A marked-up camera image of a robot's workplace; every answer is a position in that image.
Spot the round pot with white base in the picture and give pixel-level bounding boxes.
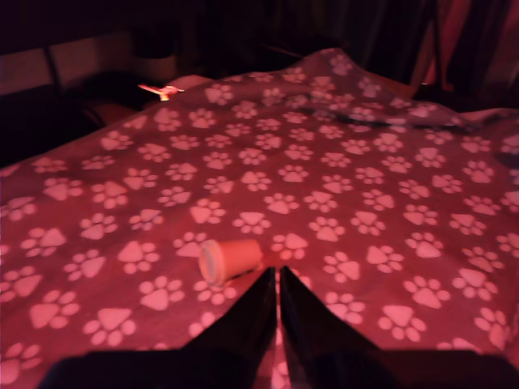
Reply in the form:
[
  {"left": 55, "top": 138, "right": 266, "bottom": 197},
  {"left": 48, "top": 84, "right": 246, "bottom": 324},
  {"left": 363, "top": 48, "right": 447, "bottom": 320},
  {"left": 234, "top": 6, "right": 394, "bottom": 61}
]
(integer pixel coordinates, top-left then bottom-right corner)
[{"left": 131, "top": 28, "right": 180, "bottom": 79}]

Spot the pale coffee capsule with lid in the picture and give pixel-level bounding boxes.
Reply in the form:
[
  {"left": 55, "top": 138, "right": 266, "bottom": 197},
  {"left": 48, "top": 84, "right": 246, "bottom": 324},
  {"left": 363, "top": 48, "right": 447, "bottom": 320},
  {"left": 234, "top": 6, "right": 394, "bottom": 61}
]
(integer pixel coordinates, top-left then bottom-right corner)
[{"left": 197, "top": 237, "right": 264, "bottom": 288}]

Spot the small pale clip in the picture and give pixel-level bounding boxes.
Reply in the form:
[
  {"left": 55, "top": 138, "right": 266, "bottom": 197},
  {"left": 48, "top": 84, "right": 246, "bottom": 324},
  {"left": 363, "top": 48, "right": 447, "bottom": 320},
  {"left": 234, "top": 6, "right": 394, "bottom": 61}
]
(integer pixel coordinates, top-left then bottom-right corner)
[{"left": 136, "top": 83, "right": 187, "bottom": 102}]

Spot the black monitor cable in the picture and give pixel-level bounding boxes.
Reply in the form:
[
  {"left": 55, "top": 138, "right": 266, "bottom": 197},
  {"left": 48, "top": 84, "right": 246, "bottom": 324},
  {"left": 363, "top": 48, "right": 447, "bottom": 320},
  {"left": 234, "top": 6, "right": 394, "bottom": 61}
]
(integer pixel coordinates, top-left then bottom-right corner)
[{"left": 43, "top": 43, "right": 62, "bottom": 95}]

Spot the paw print fleece cloth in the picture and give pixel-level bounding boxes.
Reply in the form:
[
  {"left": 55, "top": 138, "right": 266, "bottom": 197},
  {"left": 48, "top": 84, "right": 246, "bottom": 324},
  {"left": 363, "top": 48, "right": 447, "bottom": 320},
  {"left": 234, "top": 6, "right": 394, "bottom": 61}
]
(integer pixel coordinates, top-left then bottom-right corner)
[{"left": 0, "top": 47, "right": 519, "bottom": 389}]

